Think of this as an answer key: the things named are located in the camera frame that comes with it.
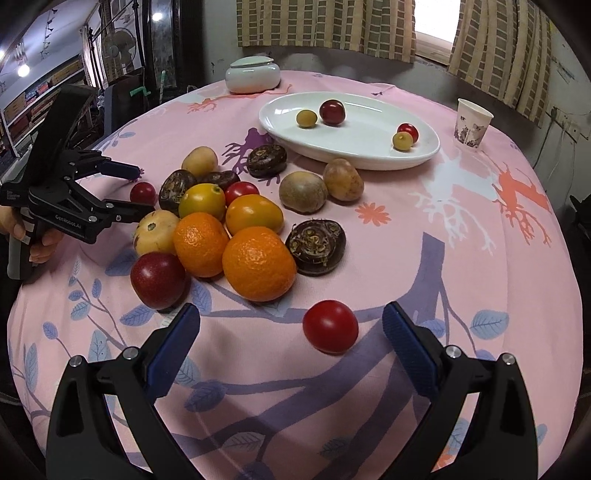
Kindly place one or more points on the pale striped pepino melon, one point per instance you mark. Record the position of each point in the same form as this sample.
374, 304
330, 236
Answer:
153, 230

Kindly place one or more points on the standing fan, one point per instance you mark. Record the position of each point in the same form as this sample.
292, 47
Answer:
117, 44

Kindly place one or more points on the white oval plate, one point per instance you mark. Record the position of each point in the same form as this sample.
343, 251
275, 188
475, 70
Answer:
360, 134

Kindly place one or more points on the storage shelf with boxes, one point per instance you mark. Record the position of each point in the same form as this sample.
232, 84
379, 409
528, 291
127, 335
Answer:
32, 99

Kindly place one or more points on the dark framed panel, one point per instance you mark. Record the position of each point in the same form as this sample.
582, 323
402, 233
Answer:
161, 37

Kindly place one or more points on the person's left hand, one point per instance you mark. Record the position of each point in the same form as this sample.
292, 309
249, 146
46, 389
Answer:
44, 247

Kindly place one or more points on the orange mandarin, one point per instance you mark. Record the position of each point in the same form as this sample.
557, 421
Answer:
201, 244
258, 263

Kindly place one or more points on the wall socket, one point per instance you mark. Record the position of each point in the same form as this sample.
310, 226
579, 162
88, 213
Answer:
565, 122

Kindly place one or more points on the light bulb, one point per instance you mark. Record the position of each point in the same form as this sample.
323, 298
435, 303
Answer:
22, 69

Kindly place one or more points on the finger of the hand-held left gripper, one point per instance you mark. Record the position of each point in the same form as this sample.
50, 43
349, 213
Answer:
121, 170
127, 211

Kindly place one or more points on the pink printed tablecloth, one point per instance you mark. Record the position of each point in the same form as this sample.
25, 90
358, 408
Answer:
461, 286

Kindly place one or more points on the checked beige curtain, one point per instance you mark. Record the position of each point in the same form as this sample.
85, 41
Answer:
503, 46
300, 23

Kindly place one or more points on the yellow lemon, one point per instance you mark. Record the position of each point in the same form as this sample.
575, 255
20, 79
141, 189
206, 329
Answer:
202, 201

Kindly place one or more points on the green brown passion fruit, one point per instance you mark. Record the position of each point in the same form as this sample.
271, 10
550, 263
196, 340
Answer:
303, 192

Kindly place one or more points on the red cherry tomato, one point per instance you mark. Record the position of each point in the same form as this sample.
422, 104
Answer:
242, 188
330, 326
409, 130
142, 193

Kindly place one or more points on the printed paper cup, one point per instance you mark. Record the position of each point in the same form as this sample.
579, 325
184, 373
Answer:
473, 120

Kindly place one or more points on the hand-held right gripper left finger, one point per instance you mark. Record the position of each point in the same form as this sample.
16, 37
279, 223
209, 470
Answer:
173, 355

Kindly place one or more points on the yellow orange citrus fruit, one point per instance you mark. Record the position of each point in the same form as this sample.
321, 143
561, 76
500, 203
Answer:
254, 213

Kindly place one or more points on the small yellow round fruit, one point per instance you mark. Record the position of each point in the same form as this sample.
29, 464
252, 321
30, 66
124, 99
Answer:
305, 118
402, 142

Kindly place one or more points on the black chair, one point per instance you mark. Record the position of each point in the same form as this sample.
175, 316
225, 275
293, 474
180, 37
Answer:
117, 99

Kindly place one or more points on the dark red plum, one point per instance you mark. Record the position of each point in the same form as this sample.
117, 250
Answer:
332, 112
158, 280

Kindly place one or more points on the white lidded ceramic jar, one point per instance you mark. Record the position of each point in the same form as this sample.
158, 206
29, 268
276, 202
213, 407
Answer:
251, 76

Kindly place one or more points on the dark water chestnut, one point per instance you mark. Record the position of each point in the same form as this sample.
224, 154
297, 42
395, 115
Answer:
266, 160
175, 190
221, 177
315, 247

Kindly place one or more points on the tan passion fruit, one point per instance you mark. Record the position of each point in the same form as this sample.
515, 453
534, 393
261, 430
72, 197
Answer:
342, 179

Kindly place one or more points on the window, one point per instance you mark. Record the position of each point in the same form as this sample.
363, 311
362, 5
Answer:
434, 21

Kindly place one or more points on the yellow pepino melon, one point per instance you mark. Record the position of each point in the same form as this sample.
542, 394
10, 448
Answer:
199, 160

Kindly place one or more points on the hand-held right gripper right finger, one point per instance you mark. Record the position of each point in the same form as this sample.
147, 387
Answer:
411, 350

